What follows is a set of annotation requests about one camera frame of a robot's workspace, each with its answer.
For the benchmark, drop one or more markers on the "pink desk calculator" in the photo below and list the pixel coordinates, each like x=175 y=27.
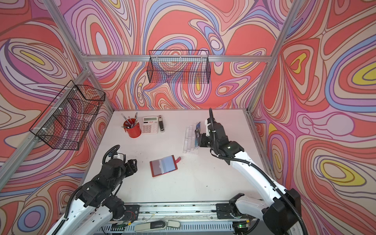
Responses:
x=150 y=125

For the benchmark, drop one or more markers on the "red metal pen bucket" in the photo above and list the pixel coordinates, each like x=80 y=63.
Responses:
x=132 y=128

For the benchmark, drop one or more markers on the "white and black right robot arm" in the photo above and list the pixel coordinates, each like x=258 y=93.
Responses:
x=278 y=208

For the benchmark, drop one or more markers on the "clear plastic card tray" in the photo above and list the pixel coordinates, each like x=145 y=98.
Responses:
x=189 y=141

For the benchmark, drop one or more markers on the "red leather card holder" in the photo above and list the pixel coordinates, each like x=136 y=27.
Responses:
x=155 y=166

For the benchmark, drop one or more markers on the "dark grey credit card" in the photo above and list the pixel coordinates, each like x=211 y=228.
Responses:
x=197 y=133

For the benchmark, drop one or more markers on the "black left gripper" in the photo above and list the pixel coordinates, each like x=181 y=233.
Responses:
x=131 y=167

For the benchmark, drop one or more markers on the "black wire basket on back wall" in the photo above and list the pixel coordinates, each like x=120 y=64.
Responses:
x=179 y=66

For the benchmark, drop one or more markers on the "beige and black stapler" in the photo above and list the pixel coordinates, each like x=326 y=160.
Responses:
x=161 y=124

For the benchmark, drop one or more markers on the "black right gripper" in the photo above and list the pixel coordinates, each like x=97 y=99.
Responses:
x=203 y=137

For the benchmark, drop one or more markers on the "black wire basket on left wall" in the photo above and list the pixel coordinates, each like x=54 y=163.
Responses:
x=72 y=112

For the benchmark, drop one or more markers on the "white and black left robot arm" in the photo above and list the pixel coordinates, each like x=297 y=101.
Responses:
x=95 y=203

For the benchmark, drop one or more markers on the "black wire basket on wall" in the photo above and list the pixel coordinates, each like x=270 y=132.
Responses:
x=72 y=112
x=179 y=66

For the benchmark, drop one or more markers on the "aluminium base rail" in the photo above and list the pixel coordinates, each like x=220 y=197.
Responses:
x=195 y=218

